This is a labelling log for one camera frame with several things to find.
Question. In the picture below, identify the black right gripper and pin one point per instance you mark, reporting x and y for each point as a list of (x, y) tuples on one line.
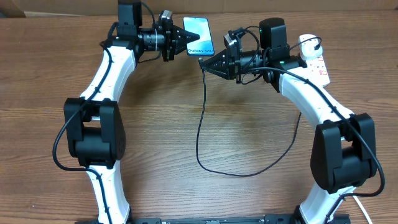
[(232, 58)]

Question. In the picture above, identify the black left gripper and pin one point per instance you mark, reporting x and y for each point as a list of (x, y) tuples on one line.
[(175, 43)]

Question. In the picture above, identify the black Galaxy smartphone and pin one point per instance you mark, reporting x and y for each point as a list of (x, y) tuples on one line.
[(202, 47)]

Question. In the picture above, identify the white power strip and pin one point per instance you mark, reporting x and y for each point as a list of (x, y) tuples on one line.
[(318, 71)]

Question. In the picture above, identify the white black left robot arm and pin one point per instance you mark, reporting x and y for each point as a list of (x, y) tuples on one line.
[(93, 124)]

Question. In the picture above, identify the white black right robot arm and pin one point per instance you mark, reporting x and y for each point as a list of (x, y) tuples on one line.
[(344, 146)]

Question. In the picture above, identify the white charger plug adapter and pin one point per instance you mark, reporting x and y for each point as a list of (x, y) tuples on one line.
[(310, 46)]

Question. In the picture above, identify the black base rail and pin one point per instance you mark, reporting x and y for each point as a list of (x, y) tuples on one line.
[(211, 220)]

